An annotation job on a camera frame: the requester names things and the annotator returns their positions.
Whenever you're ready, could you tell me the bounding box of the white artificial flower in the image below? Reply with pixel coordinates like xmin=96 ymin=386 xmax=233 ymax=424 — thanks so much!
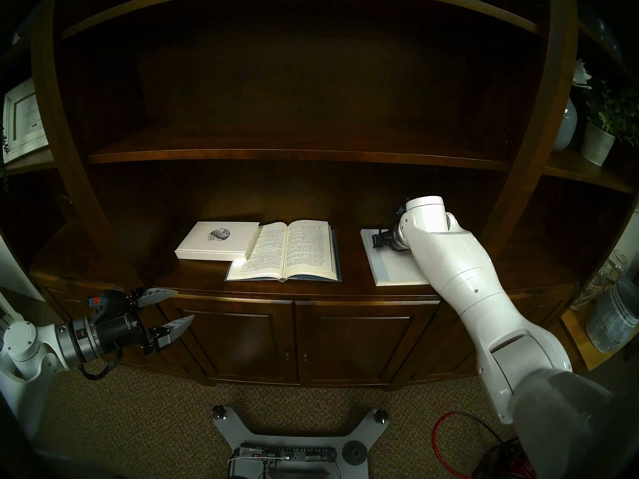
xmin=572 ymin=59 xmax=593 ymax=89

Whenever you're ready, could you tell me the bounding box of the dark hanging bead plant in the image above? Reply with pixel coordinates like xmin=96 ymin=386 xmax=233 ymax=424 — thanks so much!
xmin=0 ymin=124 xmax=10 ymax=194

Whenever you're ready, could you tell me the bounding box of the grey ribbed jar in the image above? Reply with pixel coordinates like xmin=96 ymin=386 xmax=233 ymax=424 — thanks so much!
xmin=585 ymin=277 xmax=639 ymax=354

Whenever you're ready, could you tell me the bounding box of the white framed certificate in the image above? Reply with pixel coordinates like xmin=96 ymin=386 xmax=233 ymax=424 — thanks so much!
xmin=2 ymin=78 xmax=49 ymax=164

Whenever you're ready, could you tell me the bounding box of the round black rubber foot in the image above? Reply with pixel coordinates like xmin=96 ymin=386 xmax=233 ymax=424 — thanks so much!
xmin=342 ymin=441 xmax=367 ymax=466

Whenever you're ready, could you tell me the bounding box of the red cable coil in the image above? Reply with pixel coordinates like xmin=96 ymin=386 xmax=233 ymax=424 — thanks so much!
xmin=432 ymin=411 xmax=532 ymax=479

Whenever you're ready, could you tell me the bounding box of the green plant in white pot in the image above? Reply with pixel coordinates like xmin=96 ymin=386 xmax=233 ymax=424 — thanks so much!
xmin=580 ymin=79 xmax=639 ymax=167

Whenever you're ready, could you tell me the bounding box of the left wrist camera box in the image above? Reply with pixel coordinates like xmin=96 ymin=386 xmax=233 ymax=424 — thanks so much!
xmin=86 ymin=289 xmax=129 ymax=316

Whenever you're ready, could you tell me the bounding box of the white book pale blue spine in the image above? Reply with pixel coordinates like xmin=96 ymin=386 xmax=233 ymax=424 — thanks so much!
xmin=360 ymin=228 xmax=433 ymax=287

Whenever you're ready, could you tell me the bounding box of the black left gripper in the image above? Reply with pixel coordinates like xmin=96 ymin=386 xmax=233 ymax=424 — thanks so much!
xmin=94 ymin=285 xmax=195 ymax=354

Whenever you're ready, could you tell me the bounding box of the white round vase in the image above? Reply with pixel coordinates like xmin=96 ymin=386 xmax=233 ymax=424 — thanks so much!
xmin=552 ymin=98 xmax=578 ymax=152

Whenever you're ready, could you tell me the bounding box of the light wooden side table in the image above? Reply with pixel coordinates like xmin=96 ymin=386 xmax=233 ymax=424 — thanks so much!
xmin=559 ymin=308 xmax=639 ymax=374

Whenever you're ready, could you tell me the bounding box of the white slatted chair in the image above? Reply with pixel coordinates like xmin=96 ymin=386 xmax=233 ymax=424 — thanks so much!
xmin=0 ymin=288 xmax=24 ymax=334

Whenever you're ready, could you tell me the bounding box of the blue cover hardback book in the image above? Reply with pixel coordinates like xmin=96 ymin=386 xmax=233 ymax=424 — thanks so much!
xmin=225 ymin=220 xmax=343 ymax=283

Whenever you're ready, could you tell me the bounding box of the white book with round print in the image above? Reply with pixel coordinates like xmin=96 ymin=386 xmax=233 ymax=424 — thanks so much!
xmin=174 ymin=221 xmax=261 ymax=262

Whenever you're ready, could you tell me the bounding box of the dark brown wooden bookcase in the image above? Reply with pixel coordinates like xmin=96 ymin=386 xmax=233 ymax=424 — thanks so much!
xmin=0 ymin=0 xmax=639 ymax=390

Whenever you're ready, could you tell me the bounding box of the black power strip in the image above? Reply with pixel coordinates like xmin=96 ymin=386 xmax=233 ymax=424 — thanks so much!
xmin=235 ymin=443 xmax=340 ymax=466

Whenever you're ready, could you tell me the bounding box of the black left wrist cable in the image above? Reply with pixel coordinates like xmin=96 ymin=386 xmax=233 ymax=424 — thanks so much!
xmin=77 ymin=346 xmax=123 ymax=380

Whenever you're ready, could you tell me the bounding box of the grey metal robot base plate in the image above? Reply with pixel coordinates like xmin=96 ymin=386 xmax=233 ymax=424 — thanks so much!
xmin=211 ymin=406 xmax=390 ymax=479

